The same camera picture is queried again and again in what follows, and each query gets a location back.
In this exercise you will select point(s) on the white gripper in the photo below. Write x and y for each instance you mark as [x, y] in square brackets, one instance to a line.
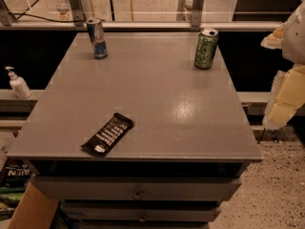
[295, 38]

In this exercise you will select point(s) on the red bull can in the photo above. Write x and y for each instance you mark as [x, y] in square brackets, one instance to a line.
[96, 34]

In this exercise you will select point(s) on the green drink can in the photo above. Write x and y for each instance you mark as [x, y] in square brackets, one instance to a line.
[205, 49]

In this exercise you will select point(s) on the grey drawer cabinet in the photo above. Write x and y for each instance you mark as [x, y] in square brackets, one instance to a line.
[186, 152]

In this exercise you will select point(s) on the black snack bar wrapper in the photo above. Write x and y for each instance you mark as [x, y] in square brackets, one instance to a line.
[109, 135]

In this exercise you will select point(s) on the upper drawer knob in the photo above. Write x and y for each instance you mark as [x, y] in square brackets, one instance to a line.
[137, 195]

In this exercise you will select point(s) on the drawer knob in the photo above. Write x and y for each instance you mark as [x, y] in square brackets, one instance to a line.
[142, 219]
[137, 195]

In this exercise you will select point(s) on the lower drawer knob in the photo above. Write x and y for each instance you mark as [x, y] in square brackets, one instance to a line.
[142, 219]

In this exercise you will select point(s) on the white pump bottle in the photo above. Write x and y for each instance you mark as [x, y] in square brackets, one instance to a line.
[18, 84]

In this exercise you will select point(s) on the dark snack package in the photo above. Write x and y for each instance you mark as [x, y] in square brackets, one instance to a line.
[16, 175]

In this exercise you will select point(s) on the cardboard box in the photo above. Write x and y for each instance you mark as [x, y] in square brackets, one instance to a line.
[34, 211]

